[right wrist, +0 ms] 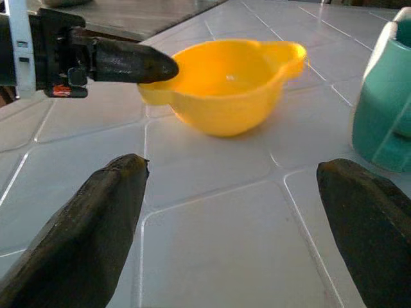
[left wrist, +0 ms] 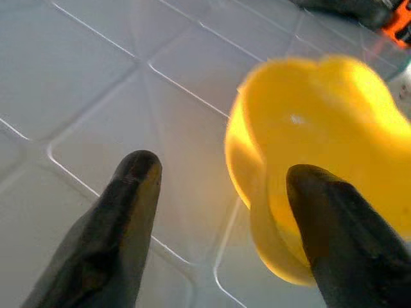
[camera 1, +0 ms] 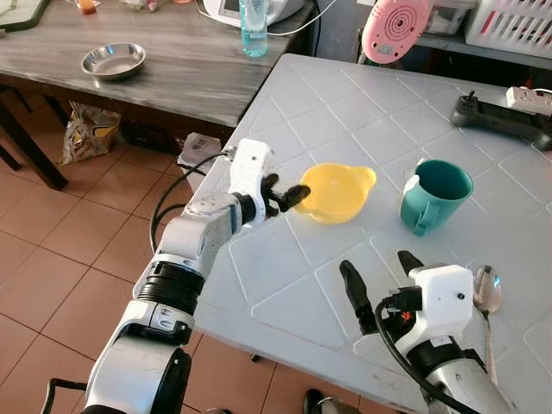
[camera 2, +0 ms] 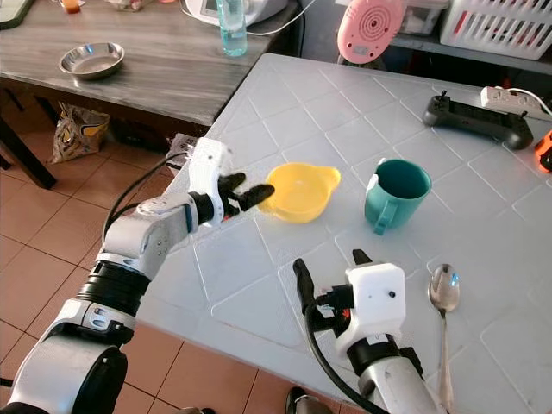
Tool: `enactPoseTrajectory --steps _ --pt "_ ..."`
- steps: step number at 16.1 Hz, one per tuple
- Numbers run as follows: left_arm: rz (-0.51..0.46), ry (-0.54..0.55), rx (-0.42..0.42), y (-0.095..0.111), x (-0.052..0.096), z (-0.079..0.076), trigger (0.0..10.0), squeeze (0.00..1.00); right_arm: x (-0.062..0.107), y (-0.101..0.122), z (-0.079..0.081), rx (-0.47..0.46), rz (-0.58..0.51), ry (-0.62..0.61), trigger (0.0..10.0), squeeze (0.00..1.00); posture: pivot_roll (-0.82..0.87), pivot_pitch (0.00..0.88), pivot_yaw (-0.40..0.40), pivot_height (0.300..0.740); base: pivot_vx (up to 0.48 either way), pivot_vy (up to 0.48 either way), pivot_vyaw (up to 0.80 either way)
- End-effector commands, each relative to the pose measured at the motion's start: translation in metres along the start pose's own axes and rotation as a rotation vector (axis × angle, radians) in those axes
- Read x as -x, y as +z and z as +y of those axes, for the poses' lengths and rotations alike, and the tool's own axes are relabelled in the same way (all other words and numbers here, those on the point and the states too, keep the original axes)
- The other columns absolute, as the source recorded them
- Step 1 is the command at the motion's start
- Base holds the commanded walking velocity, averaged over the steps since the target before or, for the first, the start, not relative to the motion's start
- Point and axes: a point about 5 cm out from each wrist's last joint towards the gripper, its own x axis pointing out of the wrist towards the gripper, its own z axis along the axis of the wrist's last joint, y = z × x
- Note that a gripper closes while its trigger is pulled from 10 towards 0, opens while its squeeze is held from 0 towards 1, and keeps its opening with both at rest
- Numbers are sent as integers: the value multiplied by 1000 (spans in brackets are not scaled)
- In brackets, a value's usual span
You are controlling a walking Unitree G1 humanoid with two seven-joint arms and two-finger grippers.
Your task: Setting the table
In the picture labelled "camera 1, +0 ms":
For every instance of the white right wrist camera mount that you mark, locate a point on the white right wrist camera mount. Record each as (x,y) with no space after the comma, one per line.
(442,302)

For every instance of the grey wooden table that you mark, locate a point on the grey wooden table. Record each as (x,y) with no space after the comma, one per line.
(190,73)

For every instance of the white appliance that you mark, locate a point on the white appliance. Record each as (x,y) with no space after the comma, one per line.
(228,10)

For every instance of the white plastic basket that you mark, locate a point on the white plastic basket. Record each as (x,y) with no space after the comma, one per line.
(513,26)

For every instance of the white power strip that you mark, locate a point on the white power strip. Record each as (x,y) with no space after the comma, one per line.
(528,99)

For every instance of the black handheld controller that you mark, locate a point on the black handheld controller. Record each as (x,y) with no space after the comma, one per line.
(500,121)

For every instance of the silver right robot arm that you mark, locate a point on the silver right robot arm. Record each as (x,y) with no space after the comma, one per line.
(470,384)

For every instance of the dark green tray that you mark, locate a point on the dark green tray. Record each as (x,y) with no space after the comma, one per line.
(21,13)

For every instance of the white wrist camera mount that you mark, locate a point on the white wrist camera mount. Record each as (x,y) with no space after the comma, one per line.
(442,302)
(251,164)

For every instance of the clear water bottle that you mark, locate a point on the clear water bottle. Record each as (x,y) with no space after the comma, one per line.
(254,30)

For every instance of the steel bowl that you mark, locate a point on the steel bowl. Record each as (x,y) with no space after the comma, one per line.
(113,60)

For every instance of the metal spoon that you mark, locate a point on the metal spoon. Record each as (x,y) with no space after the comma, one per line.
(487,291)

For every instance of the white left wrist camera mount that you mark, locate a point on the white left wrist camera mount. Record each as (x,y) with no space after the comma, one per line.
(251,164)

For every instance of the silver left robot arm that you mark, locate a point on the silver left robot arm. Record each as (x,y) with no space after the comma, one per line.
(185,241)

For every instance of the printed snack bag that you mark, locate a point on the printed snack bag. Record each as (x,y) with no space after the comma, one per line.
(90,134)

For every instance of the pink round device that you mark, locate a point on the pink round device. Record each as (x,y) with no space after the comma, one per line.
(395,30)

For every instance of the yellow plastic bowl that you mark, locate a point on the yellow plastic bowl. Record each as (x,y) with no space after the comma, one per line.
(338,191)

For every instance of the orange cup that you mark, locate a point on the orange cup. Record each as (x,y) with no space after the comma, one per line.
(86,5)

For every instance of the teal plastic mug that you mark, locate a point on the teal plastic mug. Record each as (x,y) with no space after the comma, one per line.
(431,203)

